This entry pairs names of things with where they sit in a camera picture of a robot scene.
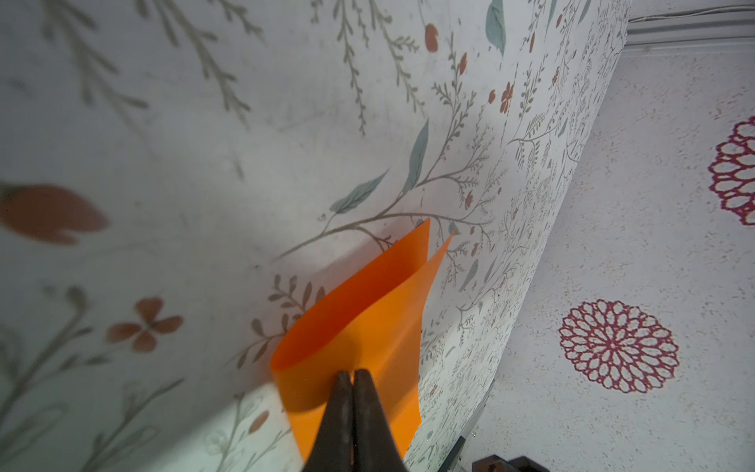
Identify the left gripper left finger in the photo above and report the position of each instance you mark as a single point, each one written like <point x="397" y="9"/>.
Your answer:
<point x="333" y="447"/>

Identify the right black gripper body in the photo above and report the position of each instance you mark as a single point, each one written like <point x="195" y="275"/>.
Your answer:
<point x="495" y="463"/>

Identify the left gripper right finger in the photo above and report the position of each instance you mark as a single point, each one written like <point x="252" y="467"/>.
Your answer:
<point x="374" y="447"/>

